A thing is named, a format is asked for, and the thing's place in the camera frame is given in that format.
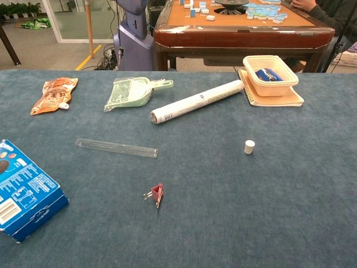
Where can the clear glass test tube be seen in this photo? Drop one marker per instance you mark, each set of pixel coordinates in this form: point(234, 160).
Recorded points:
point(117, 148)

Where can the small white cap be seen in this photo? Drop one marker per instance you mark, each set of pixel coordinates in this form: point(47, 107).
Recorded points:
point(249, 147)

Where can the white paper roll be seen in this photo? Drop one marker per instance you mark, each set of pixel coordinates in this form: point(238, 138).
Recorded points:
point(195, 102)

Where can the red binder clip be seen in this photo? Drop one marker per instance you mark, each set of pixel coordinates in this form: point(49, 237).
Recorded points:
point(156, 191)

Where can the green dustpan in plastic bag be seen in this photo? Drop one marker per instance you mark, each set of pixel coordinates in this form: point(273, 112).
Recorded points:
point(128, 93)

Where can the blue felt table cover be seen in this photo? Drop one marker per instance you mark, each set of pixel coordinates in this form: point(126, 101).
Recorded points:
point(223, 195)

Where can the blue-grey machine base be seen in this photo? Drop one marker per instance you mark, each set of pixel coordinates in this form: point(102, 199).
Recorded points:
point(134, 47)

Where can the beige plastic food container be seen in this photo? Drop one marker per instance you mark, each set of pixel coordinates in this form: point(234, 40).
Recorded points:
point(269, 88)

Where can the beige spiral notebook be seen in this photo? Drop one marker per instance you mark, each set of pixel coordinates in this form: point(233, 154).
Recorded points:
point(279, 100)

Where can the blue snack packet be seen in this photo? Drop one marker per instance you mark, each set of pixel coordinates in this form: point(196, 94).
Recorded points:
point(268, 74)

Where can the brown mahjong table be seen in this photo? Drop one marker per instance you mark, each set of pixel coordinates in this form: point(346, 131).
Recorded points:
point(240, 35)

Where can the white mahjong tile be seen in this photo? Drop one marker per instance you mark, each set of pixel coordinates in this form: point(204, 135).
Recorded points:
point(211, 18)
point(277, 20)

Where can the orange sauce pouch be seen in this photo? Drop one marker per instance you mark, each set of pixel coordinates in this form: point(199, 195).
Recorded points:
point(54, 95)

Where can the wooden pole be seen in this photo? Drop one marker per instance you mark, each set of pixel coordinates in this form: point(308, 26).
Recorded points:
point(89, 30)

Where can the black mahjong table centre disc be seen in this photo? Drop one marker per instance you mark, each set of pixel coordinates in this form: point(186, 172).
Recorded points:
point(231, 3)

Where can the blue Oreo cookie box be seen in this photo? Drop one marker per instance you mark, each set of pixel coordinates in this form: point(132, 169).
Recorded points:
point(28, 192)

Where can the green bag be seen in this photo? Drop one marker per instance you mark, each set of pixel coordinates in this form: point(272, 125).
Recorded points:
point(36, 23)

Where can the black tripod stand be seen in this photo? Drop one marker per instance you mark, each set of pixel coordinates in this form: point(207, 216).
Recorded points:
point(338, 42)

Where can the white plastic basket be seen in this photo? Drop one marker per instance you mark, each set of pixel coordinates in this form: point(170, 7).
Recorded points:
point(347, 59)

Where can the dark table leg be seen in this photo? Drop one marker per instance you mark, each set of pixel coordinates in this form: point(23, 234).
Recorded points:
point(9, 46)

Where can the seated person in dark sweater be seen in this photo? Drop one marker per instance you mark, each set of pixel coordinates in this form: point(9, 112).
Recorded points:
point(329, 14)

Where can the potted green plants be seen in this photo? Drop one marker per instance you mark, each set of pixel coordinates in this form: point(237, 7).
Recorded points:
point(19, 9)

